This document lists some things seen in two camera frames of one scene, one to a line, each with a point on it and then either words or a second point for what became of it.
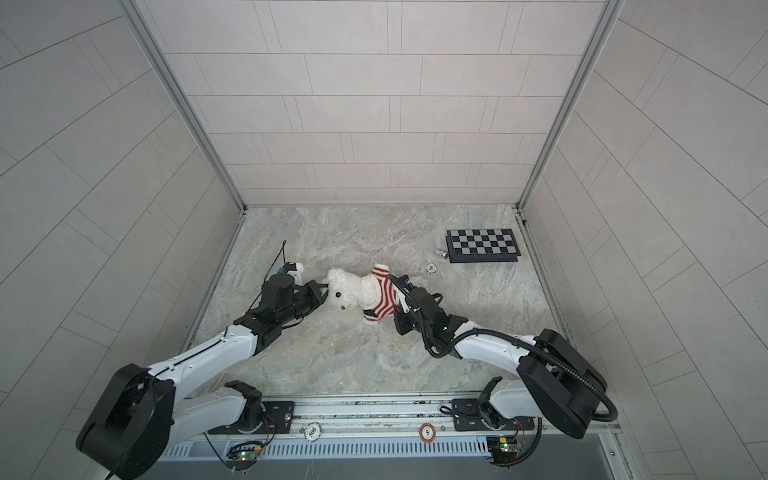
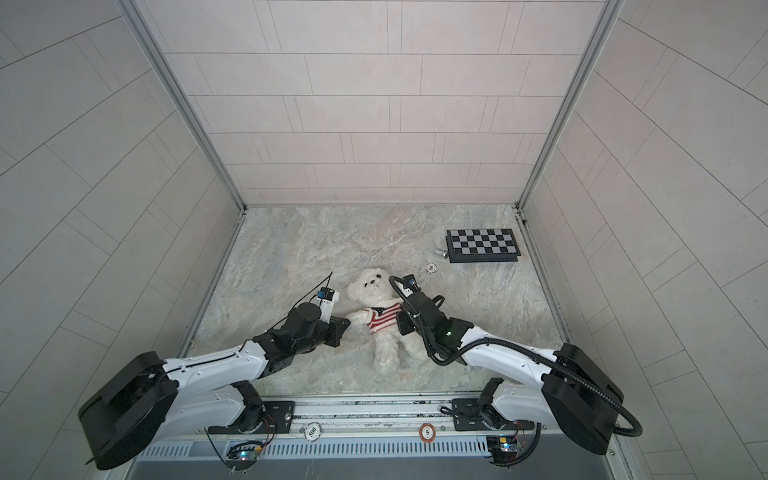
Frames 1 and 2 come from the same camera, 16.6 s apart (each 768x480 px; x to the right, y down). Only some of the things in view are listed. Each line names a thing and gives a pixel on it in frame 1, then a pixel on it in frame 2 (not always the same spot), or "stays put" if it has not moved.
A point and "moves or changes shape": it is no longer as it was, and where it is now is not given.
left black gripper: x=311 y=291 -> x=336 y=330
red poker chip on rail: x=427 y=432 stays put
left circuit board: x=243 y=456 stays put
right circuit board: x=504 y=450 stays put
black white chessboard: x=482 y=245 stays put
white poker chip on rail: x=312 y=431 stays put
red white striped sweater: x=389 y=295 moves or changes shape
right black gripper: x=399 y=316 stays put
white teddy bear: x=346 y=290 -> x=373 y=288
